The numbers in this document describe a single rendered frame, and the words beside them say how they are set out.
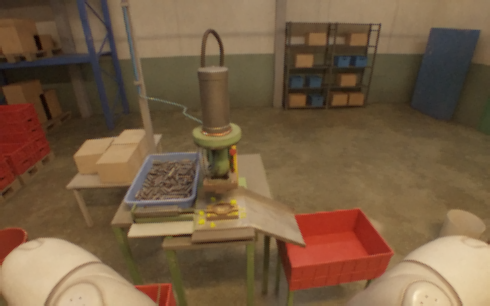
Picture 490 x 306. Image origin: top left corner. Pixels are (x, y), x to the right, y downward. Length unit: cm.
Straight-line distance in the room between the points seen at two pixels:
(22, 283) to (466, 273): 72
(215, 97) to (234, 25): 528
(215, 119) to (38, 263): 73
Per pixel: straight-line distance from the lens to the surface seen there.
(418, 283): 44
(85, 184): 284
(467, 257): 57
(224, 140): 101
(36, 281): 54
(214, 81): 98
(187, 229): 130
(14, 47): 636
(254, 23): 627
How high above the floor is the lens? 189
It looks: 27 degrees down
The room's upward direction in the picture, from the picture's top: 1 degrees counter-clockwise
